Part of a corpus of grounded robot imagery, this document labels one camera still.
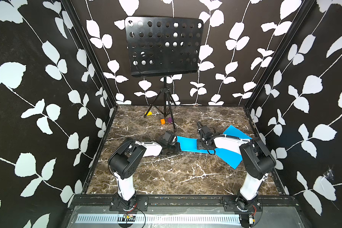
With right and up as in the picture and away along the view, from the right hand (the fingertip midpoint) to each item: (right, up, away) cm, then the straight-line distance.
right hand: (200, 143), depth 97 cm
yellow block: (-39, +22, +15) cm, 47 cm away
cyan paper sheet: (-8, 0, -1) cm, 8 cm away
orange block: (-28, +15, +10) cm, 33 cm away
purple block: (-22, +16, +9) cm, 29 cm away
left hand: (-13, -2, -4) cm, 14 cm away
